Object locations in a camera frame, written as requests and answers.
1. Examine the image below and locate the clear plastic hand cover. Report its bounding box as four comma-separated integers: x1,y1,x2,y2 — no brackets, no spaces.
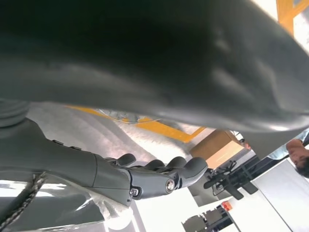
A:
0,173,133,232

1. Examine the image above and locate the person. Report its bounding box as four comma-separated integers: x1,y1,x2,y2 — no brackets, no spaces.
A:
268,128,309,179

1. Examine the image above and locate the yellow floor tape square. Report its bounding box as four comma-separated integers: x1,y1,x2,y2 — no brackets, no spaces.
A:
65,105,207,144
276,0,309,36

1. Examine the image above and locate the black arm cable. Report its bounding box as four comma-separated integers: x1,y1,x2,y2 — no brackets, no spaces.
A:
0,173,46,231

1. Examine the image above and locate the white table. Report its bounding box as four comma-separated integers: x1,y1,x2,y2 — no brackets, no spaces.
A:
251,158,309,232

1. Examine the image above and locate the brown cardboard box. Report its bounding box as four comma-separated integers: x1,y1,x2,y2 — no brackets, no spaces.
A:
189,129,245,169

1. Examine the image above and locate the grey black device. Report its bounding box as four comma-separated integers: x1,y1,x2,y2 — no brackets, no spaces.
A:
182,201,234,232

